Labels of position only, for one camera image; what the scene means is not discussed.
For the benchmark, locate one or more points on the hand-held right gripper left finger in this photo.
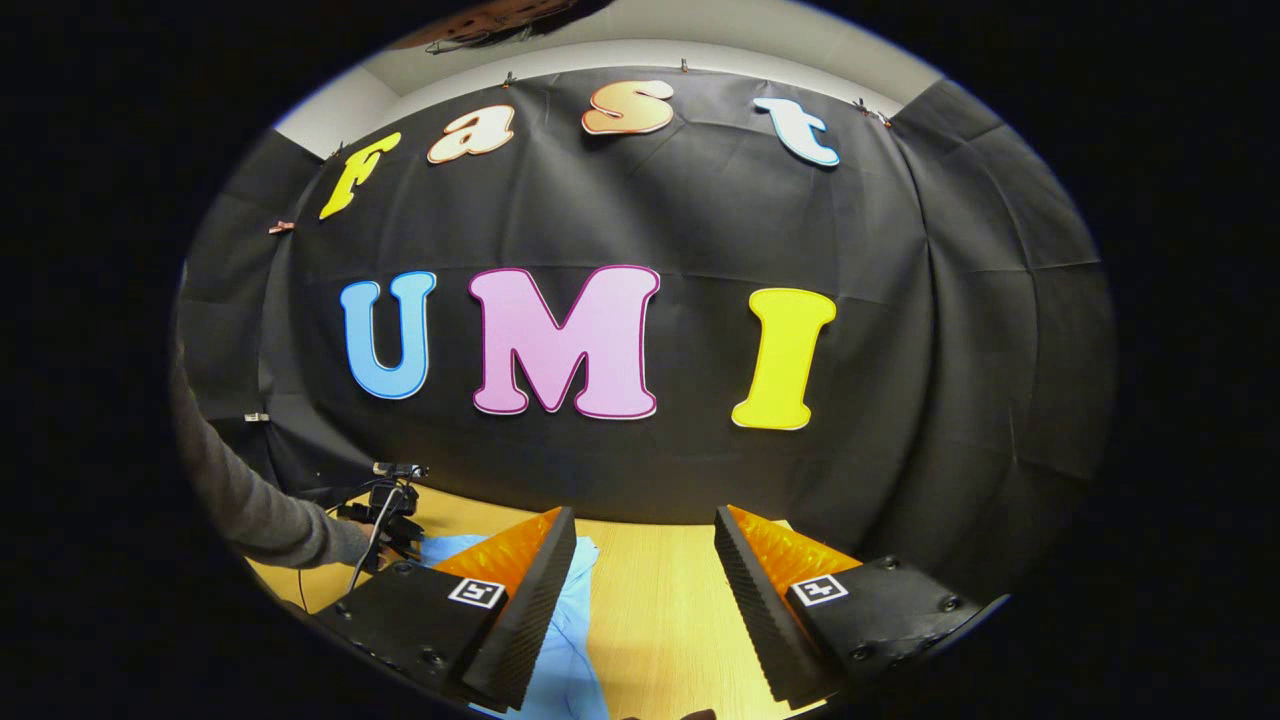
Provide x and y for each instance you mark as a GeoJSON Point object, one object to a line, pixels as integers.
{"type": "Point", "coordinates": [535, 600]}

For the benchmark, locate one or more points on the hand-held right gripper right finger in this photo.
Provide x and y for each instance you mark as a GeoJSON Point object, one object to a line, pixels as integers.
{"type": "Point", "coordinates": [755, 600]}

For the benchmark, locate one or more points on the light blue T-shirt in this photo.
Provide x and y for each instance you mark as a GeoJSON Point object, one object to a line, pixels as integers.
{"type": "Point", "coordinates": [570, 670]}

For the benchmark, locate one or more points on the copper backdrop clip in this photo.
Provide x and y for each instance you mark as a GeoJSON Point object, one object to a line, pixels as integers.
{"type": "Point", "coordinates": [281, 227]}

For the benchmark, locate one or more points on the black backdrop cloth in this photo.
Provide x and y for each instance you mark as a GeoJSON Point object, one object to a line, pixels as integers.
{"type": "Point", "coordinates": [700, 220]}

